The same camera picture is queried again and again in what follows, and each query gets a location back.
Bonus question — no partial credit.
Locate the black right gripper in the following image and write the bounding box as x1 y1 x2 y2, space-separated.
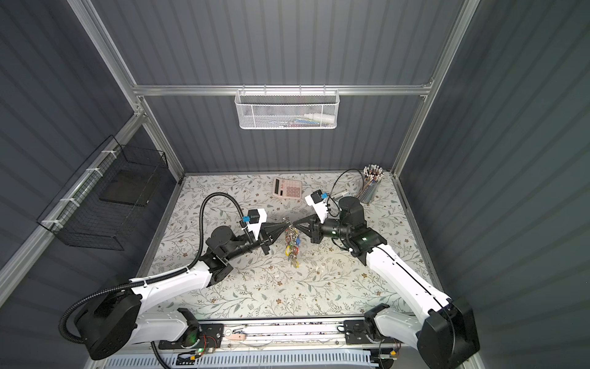
294 212 351 244

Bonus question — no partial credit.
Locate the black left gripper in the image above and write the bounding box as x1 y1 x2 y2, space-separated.
223 221 287 265

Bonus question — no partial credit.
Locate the metal keyring with coloured keys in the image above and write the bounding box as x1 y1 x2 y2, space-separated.
284 218 301 268

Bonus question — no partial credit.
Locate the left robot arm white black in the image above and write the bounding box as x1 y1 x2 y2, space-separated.
75 222 288 361

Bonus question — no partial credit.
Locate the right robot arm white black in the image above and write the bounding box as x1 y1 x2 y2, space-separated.
293 191 480 368

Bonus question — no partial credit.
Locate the pink calculator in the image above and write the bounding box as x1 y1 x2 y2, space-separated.
272 178 303 200

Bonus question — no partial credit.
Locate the floral table mat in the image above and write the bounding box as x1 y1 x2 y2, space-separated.
149 175 410 320

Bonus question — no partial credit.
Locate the white blue stapler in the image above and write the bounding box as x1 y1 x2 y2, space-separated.
330 190 350 201

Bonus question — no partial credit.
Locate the cup of pencils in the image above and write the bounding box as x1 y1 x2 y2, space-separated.
357 165 384 204

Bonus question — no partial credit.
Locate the white bottle in basket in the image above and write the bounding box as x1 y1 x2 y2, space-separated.
304 113 336 126

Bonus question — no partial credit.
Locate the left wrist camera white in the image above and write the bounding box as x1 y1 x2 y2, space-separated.
241 208 267 241

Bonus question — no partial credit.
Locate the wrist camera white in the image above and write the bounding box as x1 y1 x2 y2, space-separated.
241 208 267 241
305 189 329 224

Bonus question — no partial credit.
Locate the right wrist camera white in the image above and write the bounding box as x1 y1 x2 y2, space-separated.
305 189 329 224

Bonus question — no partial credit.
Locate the black corrugated cable conduit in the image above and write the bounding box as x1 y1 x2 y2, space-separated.
58 192 245 369

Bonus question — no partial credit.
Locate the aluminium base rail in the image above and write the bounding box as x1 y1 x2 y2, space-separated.
91 317 462 356

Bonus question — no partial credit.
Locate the white wire mesh basket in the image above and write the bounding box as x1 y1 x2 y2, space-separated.
234 90 340 130

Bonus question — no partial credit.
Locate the black wire basket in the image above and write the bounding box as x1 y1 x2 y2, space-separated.
37 138 168 251

